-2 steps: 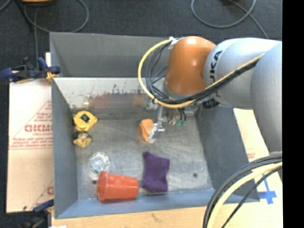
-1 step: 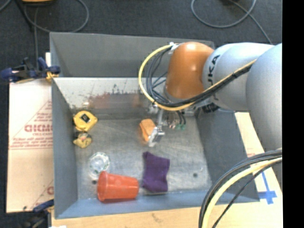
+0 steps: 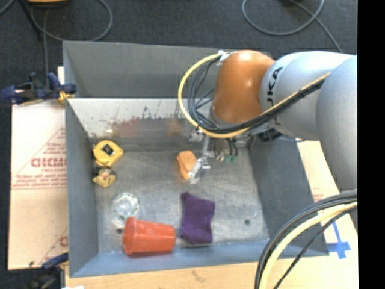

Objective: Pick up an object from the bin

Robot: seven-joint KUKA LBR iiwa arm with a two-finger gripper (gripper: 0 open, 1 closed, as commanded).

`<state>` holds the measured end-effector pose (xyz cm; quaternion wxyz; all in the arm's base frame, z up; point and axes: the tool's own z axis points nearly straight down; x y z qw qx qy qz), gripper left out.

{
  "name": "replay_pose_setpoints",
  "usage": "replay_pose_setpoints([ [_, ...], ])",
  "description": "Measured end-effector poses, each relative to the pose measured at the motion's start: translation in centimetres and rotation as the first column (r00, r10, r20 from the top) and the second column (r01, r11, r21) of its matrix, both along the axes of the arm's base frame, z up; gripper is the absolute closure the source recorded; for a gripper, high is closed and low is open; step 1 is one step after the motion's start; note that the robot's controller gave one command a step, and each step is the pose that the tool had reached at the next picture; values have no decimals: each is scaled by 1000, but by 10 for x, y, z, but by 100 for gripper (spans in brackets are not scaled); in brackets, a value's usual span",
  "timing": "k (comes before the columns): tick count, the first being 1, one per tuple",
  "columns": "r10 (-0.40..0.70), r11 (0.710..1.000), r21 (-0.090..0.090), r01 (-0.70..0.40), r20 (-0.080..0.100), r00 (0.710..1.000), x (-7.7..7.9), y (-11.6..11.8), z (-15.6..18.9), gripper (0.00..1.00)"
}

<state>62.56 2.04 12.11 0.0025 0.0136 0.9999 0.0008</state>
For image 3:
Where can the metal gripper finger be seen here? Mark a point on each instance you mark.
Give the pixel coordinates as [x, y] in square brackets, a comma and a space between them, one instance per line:
[195, 175]
[204, 165]

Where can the black cylinder on white bracket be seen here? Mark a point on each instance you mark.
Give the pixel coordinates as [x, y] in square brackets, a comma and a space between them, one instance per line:
[269, 136]

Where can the purple cloth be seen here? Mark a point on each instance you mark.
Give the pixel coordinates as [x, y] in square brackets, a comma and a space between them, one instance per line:
[197, 218]

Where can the grey metal bin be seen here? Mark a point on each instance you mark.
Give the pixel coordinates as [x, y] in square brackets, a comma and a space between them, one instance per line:
[150, 173]

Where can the orange-red plastic cup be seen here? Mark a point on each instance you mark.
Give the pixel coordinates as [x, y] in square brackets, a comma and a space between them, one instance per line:
[147, 236]

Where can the orange sponge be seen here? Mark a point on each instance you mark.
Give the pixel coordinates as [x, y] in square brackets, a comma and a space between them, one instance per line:
[185, 162]

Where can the clear glass cup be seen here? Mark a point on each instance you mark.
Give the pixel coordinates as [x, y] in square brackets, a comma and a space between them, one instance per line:
[125, 206]

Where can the small yellow toy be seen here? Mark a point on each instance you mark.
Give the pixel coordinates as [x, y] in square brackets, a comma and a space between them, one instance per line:
[104, 178]

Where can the yellow tape measure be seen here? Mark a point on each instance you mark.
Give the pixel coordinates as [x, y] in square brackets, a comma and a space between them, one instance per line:
[106, 153]

